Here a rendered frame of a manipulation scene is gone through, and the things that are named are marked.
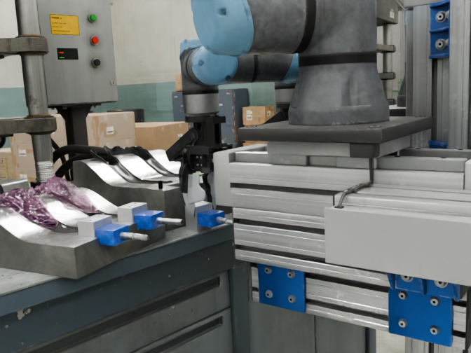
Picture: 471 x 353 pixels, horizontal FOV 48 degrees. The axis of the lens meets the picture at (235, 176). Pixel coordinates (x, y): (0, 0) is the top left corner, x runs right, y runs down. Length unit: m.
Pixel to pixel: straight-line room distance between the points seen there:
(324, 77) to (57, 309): 0.62
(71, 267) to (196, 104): 0.40
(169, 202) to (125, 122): 4.27
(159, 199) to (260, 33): 0.53
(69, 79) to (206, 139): 1.01
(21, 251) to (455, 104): 0.76
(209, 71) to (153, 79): 8.85
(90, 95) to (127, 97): 8.20
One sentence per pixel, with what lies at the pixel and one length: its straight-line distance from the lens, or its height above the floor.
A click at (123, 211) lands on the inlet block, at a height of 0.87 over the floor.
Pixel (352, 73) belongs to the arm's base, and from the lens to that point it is 0.77.
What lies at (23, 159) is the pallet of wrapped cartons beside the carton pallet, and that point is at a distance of 5.84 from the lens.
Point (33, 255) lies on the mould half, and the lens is 0.97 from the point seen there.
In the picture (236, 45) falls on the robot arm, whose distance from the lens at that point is 0.73.
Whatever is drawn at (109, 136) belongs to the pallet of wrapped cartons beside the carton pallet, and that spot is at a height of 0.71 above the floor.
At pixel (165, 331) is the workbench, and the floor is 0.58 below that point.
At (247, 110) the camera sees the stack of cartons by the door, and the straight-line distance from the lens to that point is 8.17.
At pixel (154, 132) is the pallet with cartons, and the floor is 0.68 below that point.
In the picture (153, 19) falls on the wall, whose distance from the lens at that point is 9.81.
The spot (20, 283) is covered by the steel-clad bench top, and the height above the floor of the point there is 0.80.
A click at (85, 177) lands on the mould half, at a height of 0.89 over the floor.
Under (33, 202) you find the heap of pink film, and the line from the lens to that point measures 1.07.
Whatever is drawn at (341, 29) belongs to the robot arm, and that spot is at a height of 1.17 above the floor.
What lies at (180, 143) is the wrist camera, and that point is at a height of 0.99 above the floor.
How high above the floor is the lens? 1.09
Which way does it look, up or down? 9 degrees down
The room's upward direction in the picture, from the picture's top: 3 degrees counter-clockwise
